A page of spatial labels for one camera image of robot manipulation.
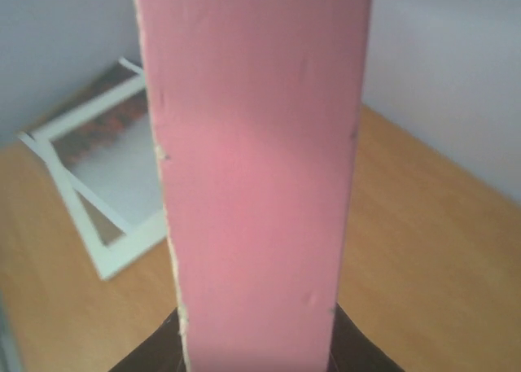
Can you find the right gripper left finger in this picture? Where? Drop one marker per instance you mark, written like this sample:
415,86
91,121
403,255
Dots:
160,352

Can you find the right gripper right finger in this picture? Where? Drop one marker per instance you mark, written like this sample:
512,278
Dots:
351,351

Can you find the white mat board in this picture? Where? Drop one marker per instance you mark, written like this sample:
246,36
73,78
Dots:
110,249

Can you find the red forest photo print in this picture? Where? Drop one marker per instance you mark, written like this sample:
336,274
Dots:
102,138

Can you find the pink picture frame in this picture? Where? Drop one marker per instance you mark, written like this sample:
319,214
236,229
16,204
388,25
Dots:
254,109

